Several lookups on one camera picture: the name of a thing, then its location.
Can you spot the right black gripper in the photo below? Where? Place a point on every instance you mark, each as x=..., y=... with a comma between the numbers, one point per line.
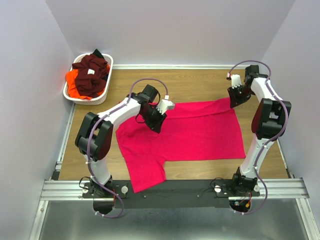
x=234, y=100

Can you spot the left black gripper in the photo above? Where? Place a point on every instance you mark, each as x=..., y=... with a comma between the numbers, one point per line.
x=156, y=125

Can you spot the pink t shirt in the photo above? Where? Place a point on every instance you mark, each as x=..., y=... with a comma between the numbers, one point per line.
x=192, y=131

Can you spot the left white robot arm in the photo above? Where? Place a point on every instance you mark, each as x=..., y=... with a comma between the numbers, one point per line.
x=94, y=137

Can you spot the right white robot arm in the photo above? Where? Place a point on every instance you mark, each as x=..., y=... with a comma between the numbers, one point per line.
x=245, y=179

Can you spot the maroon t shirt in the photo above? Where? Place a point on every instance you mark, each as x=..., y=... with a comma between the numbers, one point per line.
x=92, y=62

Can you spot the black t shirt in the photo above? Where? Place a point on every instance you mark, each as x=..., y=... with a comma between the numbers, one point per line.
x=97, y=54

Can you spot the orange t shirt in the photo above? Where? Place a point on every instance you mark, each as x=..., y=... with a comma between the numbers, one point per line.
x=86, y=83

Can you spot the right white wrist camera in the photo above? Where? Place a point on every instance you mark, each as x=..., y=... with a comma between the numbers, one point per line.
x=235, y=80

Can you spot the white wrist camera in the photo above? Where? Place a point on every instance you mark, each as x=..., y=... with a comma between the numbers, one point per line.
x=164, y=105
x=235, y=80

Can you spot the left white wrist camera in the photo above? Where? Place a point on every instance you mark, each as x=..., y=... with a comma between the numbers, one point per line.
x=164, y=105

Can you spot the back aluminium rail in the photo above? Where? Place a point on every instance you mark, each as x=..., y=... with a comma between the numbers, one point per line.
x=171, y=66

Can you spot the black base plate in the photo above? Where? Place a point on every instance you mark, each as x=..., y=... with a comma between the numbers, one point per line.
x=107, y=205

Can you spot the left aluminium rail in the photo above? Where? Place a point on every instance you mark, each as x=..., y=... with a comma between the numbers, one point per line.
x=60, y=157

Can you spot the front aluminium rail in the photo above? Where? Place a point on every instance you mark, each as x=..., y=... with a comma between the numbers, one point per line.
x=70, y=190

